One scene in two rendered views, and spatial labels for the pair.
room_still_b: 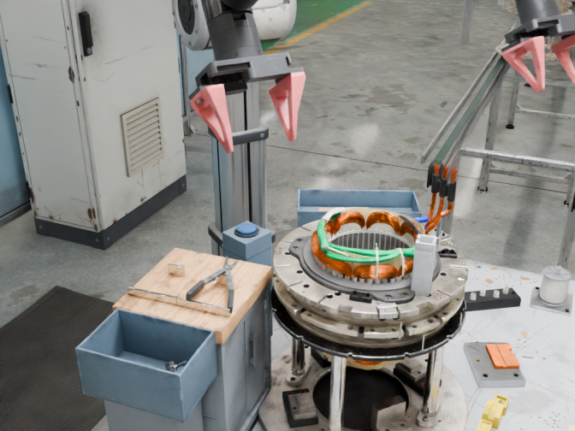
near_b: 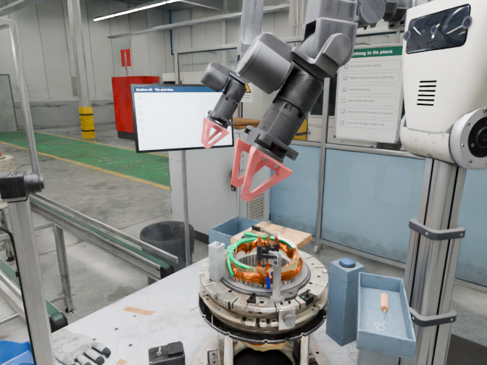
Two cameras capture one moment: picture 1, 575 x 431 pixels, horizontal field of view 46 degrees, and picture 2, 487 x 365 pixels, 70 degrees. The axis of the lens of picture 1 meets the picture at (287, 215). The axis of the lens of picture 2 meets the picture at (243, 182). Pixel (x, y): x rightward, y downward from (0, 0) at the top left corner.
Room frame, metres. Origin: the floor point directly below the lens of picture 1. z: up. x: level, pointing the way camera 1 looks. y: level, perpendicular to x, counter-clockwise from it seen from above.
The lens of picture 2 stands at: (1.15, -0.92, 1.54)
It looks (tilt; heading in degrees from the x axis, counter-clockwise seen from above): 15 degrees down; 106
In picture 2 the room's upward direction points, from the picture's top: straight up
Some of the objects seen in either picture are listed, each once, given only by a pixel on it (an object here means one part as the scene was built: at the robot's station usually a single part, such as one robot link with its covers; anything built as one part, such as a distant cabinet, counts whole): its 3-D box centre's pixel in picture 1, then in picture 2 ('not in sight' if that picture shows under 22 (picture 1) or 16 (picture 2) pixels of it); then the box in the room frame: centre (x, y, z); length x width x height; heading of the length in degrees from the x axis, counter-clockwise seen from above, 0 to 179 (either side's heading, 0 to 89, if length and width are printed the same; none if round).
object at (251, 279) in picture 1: (196, 291); (271, 239); (0.94, 0.15, 1.05); 0.20 x 0.19 x 0.02; 159
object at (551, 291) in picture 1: (554, 286); not in sight; (1.31, -0.61, 0.82); 0.06 x 0.06 x 0.06
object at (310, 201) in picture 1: (354, 260); (377, 353); (1.26, -0.14, 0.92); 0.25 x 0.11 x 0.28; 88
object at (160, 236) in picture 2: not in sight; (168, 252); (-0.03, 1.18, 0.39); 0.39 x 0.39 x 0.35
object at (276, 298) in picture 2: (438, 210); (277, 277); (1.04, -0.26, 1.15); 0.03 x 0.02 x 0.12; 155
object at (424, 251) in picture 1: (423, 264); (217, 261); (0.88, -0.21, 1.14); 0.03 x 0.03 x 0.09; 73
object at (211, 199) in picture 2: not in sight; (219, 182); (-0.08, 2.40, 0.60); 1.02 x 0.55 x 1.20; 156
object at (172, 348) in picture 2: not in sight; (167, 357); (0.71, -0.18, 0.81); 0.10 x 0.06 x 0.06; 33
